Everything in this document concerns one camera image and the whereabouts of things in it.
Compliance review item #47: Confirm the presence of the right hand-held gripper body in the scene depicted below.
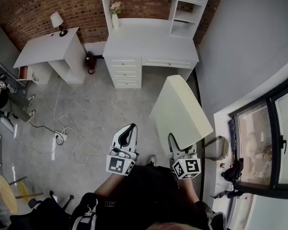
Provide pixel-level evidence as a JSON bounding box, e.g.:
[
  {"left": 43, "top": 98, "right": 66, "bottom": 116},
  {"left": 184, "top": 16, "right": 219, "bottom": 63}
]
[{"left": 169, "top": 149, "right": 202, "bottom": 180}]

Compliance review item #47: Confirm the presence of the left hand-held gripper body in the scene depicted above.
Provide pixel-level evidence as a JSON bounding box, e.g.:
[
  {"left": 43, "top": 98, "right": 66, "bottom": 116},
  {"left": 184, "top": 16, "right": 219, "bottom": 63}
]
[{"left": 106, "top": 145, "right": 140, "bottom": 177}]

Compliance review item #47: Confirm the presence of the khaki shoulder bag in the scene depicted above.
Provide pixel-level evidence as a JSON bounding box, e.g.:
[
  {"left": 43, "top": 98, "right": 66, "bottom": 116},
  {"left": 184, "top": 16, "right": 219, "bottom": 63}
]
[{"left": 202, "top": 135, "right": 231, "bottom": 161}]

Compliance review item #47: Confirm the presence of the person's right forearm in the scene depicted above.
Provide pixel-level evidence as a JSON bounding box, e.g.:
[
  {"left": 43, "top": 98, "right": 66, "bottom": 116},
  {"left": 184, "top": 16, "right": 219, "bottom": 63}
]
[{"left": 177, "top": 176, "right": 201, "bottom": 205}]

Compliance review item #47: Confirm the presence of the person's left forearm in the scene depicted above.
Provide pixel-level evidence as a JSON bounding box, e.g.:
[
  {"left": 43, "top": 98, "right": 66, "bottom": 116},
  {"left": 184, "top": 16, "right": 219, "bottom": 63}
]
[{"left": 93, "top": 172, "right": 128, "bottom": 197}]

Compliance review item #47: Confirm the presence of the white desk with hutch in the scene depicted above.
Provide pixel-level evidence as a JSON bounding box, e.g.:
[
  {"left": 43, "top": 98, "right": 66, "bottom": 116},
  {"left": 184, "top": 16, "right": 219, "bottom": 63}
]
[{"left": 102, "top": 17, "right": 199, "bottom": 89}]

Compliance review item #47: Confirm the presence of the dark folded umbrella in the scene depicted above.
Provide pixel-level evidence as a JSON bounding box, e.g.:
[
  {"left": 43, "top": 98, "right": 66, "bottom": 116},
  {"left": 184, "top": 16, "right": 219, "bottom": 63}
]
[{"left": 228, "top": 119, "right": 238, "bottom": 161}]

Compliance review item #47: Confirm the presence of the person's black clothing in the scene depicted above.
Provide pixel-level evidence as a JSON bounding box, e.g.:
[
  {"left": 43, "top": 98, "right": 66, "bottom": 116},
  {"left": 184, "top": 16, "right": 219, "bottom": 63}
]
[{"left": 71, "top": 164, "right": 228, "bottom": 230}]

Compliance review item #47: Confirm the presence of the black pouch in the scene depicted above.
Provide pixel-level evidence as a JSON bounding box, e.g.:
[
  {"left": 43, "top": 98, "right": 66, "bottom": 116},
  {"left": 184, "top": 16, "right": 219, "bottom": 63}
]
[{"left": 221, "top": 157, "right": 244, "bottom": 182}]

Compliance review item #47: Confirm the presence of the white power strip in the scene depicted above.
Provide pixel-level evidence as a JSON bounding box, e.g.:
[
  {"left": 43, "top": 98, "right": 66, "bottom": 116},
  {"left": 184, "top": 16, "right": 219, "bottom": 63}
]
[{"left": 54, "top": 131, "right": 68, "bottom": 141}]

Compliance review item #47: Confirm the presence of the brown bag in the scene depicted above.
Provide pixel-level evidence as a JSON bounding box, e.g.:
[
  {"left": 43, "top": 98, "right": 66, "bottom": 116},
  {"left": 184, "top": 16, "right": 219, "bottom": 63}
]
[{"left": 84, "top": 51, "right": 96, "bottom": 75}]

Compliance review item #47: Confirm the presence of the black office chair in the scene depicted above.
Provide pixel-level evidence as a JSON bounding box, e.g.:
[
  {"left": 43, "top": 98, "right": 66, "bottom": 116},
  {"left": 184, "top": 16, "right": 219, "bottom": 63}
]
[{"left": 9, "top": 190, "right": 75, "bottom": 230}]

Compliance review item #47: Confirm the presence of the white side table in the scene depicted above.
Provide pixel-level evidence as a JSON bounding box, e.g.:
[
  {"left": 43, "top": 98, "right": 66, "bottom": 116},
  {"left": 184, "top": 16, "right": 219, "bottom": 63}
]
[{"left": 13, "top": 27, "right": 85, "bottom": 85}]

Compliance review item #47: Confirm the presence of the yellow wooden stool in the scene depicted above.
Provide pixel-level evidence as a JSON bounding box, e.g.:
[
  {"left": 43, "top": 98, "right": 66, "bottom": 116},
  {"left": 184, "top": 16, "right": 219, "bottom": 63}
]
[{"left": 0, "top": 175, "right": 44, "bottom": 214}]

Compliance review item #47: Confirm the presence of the white vase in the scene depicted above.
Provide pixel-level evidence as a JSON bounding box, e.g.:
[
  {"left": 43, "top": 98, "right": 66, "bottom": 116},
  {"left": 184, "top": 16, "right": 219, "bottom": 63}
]
[{"left": 111, "top": 13, "right": 120, "bottom": 29}]

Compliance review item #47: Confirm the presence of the red open drawer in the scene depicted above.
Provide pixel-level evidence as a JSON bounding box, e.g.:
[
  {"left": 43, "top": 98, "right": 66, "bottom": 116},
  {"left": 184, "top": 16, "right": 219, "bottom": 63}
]
[{"left": 18, "top": 65, "right": 29, "bottom": 80}]

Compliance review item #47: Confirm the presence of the pink flower bouquet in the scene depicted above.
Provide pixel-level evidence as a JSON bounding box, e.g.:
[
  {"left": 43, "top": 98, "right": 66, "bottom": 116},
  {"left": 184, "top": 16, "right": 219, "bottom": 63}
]
[{"left": 109, "top": 0, "right": 122, "bottom": 15}]

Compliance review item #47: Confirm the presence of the white shade table lamp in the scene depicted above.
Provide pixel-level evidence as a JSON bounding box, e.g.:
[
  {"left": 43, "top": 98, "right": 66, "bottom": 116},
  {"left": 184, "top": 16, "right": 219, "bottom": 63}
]
[{"left": 50, "top": 11, "right": 68, "bottom": 37}]

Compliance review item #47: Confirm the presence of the white cable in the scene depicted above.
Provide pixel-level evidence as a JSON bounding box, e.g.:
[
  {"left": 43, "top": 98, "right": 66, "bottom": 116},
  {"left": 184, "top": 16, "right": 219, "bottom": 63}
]
[{"left": 51, "top": 79, "right": 108, "bottom": 165}]

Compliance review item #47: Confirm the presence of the black floor cable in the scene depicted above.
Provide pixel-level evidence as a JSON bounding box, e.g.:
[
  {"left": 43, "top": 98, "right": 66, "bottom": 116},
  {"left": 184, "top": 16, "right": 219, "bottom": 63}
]
[{"left": 28, "top": 121, "right": 57, "bottom": 134}]

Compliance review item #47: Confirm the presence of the black window frame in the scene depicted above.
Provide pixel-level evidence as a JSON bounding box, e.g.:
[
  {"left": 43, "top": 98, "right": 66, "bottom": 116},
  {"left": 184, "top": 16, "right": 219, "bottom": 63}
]
[{"left": 229, "top": 79, "right": 288, "bottom": 200}]

